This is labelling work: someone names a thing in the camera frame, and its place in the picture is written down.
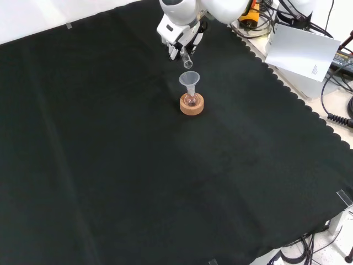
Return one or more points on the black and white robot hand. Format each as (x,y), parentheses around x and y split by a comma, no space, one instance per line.
(172,29)

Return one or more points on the clear glass graduated cylinder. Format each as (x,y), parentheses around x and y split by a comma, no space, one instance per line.
(187,60)

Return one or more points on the small round-bottom glass flask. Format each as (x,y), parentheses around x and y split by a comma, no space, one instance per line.
(191,100)

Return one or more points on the clear plastic funnel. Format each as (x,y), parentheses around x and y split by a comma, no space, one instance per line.
(189,78)

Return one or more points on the yellow stop button box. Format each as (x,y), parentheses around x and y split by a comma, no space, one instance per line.
(249,17)

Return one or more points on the black bench cloth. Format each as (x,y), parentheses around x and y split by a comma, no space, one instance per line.
(138,165)

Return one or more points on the black power adapter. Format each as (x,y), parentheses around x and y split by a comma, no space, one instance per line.
(343,59)

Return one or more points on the black tripod foot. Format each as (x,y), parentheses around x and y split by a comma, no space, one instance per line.
(349,255)

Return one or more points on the white post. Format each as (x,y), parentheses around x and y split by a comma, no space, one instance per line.
(342,219)

